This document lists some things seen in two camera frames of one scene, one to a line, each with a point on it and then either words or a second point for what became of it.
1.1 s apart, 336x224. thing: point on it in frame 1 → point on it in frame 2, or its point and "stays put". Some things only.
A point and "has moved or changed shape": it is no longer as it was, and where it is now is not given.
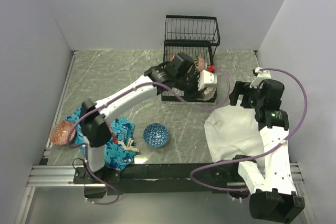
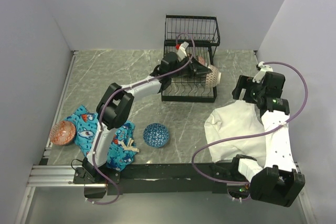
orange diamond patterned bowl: (59, 131) stays put
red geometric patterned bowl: (208, 93) has moved or changed shape
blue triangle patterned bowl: (155, 135) stays put
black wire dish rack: (188, 49) stays put
